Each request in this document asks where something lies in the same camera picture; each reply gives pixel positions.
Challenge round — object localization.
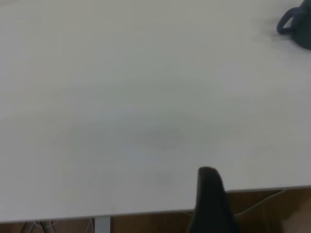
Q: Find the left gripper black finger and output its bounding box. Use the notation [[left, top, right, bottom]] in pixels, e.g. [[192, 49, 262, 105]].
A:
[[186, 166, 238, 233]]

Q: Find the dark blue-grey ceramic mug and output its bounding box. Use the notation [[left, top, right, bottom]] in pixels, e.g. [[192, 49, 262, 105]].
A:
[[276, 0, 311, 50]]

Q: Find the white metal table leg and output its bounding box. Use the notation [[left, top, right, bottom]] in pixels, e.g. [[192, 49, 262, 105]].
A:
[[94, 216, 111, 233]]

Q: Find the white cable under table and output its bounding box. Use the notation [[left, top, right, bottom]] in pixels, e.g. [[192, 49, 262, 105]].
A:
[[234, 189, 285, 216]]

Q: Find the bundle of cables under table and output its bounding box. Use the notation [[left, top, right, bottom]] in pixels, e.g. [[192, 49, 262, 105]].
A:
[[20, 219, 59, 233]]

